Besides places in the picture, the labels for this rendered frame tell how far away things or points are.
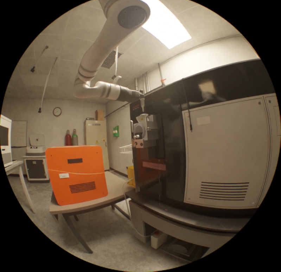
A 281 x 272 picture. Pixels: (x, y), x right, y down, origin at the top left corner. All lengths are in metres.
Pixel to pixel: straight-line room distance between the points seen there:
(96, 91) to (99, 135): 3.22
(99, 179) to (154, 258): 0.98
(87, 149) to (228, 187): 0.83
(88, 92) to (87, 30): 1.57
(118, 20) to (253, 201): 0.71
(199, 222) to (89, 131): 3.48
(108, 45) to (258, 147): 0.57
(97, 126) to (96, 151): 2.90
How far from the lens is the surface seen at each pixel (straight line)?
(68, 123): 3.84
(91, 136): 3.52
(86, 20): 1.80
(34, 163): 3.37
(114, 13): 0.23
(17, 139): 4.35
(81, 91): 0.39
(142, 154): 0.54
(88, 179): 0.77
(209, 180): 0.47
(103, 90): 0.42
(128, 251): 1.29
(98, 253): 1.33
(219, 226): 0.57
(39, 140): 3.78
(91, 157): 0.73
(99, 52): 0.28
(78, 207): 0.79
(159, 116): 0.55
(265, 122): 0.47
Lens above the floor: 1.16
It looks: 5 degrees up
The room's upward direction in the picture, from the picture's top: 4 degrees counter-clockwise
